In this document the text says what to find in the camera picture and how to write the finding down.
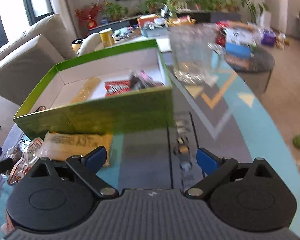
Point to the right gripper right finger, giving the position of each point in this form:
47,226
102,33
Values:
215,170

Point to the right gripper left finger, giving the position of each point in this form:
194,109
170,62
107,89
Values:
86,168

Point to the white red snack packet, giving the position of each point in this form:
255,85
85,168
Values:
24,164

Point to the long beige snack packet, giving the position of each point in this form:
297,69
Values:
87,89

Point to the red snack bag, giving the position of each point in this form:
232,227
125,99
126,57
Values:
117,87

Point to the brown clear snack packet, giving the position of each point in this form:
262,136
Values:
16,151

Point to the yellow beige snack packet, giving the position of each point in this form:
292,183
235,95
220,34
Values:
57,146

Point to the patterned blue table mat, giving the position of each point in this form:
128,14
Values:
151,169

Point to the beige sofa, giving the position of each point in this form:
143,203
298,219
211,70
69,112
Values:
25,61

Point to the green cardboard box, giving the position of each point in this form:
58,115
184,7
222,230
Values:
48,107

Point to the clear glass mug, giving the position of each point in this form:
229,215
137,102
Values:
196,55

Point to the blue white carton box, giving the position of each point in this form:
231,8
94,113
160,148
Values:
238,42

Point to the yellow tin can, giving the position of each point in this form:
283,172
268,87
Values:
106,36

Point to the white round coffee table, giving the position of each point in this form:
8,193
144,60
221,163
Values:
136,36

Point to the blue grey storage tray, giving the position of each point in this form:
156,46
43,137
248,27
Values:
154,31

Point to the red flower decoration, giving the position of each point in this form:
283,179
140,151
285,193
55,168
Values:
87,15

